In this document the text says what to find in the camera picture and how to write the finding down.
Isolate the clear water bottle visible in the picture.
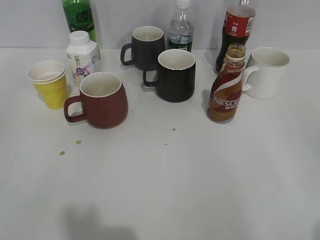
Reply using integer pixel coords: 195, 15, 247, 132
168, 0, 194, 52

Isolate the white ceramic mug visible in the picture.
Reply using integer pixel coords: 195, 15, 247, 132
241, 47, 290, 100

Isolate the yellow paper cup stack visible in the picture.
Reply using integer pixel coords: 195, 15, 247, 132
26, 60, 69, 110

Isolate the white yogurt drink bottle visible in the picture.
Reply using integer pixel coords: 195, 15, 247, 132
66, 30, 102, 87

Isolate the dark grey ceramic mug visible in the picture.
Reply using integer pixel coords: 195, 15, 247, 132
120, 26, 166, 70

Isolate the Nescafe coffee bottle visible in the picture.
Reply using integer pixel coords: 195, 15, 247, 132
207, 43, 246, 124

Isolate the green soda bottle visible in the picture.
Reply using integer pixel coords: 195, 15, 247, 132
61, 0, 97, 42

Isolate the cola bottle red label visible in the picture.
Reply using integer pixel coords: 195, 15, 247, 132
215, 0, 256, 72

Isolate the red ceramic mug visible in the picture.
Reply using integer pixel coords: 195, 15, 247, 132
63, 72, 129, 129

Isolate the black ceramic mug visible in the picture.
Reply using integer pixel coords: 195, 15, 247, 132
142, 49, 196, 103

